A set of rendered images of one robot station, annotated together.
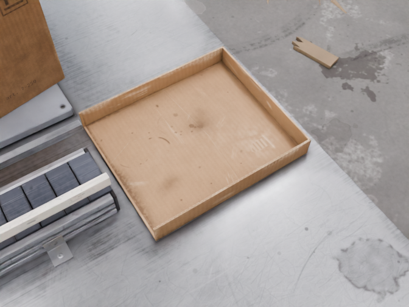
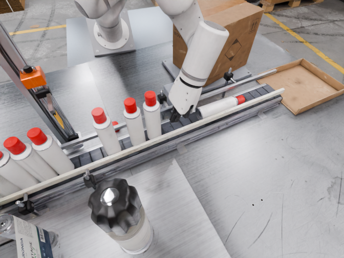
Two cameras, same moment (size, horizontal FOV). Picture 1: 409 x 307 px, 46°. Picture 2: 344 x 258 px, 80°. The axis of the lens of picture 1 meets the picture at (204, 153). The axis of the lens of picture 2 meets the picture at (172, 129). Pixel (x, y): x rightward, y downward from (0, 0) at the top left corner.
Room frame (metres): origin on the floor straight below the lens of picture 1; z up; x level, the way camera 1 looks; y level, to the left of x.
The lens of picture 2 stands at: (-0.36, 0.51, 1.49)
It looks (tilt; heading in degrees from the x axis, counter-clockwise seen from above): 52 degrees down; 8
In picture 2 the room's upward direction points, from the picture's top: straight up
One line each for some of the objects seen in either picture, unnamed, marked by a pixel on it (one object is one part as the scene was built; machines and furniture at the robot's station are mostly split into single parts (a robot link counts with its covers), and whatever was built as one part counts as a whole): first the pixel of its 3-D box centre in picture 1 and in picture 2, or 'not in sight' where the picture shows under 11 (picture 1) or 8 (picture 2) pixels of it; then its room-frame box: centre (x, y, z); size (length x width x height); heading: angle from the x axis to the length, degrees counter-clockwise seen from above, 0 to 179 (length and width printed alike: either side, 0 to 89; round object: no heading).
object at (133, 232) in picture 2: not in sight; (126, 220); (-0.26, 0.63, 1.03); 0.09 x 0.09 x 0.30
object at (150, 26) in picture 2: not in sight; (145, 44); (0.80, 0.84, 0.81); 0.90 x 0.90 x 0.04; 26
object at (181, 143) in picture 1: (193, 133); (299, 83); (0.49, 0.02, 0.85); 0.30 x 0.26 x 0.04; 124
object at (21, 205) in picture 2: not in sight; (29, 203); (-0.22, 0.95, 0.89); 0.06 x 0.03 x 0.12; 34
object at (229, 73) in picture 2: not in sight; (229, 87); (0.34, 0.37, 0.91); 0.07 x 0.03 x 0.16; 34
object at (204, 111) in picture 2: not in sight; (221, 106); (0.23, 0.40, 0.91); 0.20 x 0.05 x 0.05; 122
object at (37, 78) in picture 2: not in sight; (59, 122); (-0.03, 0.88, 1.05); 0.10 x 0.04 x 0.33; 34
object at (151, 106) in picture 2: not in sight; (152, 117); (0.07, 0.64, 0.98); 0.05 x 0.05 x 0.20
